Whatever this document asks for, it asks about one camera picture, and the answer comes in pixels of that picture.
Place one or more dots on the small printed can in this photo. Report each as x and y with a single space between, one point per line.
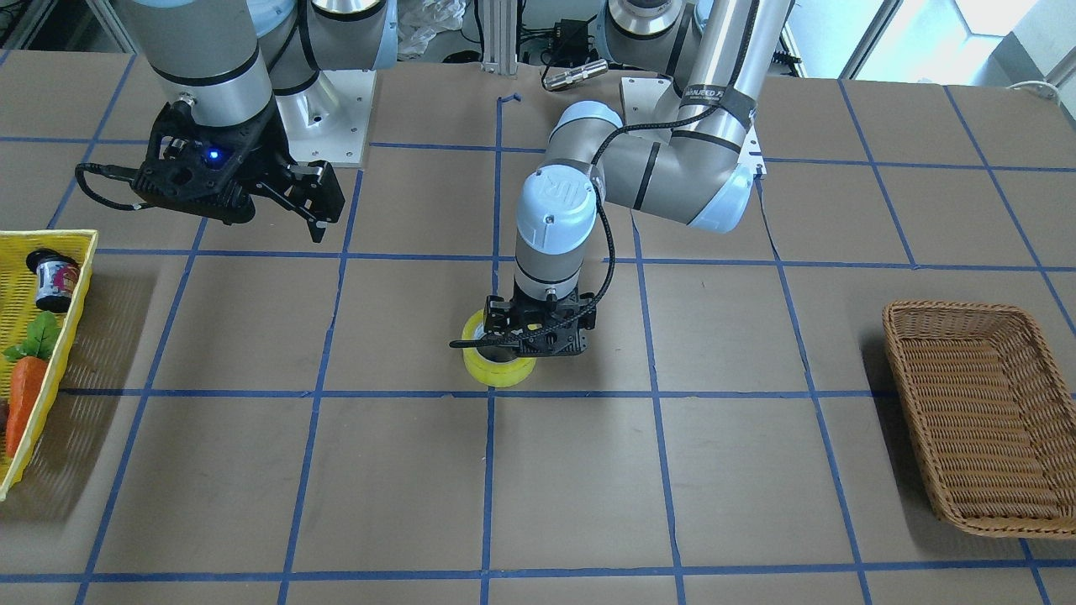
57 278

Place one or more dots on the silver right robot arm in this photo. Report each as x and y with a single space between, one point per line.
242 78

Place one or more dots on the aluminium frame post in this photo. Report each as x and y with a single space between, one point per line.
500 33

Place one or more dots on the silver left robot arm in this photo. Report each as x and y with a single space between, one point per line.
685 165

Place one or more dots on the yellow tape roll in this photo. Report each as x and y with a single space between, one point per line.
492 373

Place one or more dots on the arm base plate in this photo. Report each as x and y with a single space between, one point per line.
326 114
652 100

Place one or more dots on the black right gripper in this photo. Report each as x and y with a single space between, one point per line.
267 149

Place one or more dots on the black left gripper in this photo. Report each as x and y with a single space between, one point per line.
499 317

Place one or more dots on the yellow plastic basket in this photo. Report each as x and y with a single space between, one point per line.
19 286

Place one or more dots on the orange toy carrot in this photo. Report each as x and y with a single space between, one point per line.
30 358

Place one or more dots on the brown wicker basket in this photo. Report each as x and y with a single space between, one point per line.
990 417

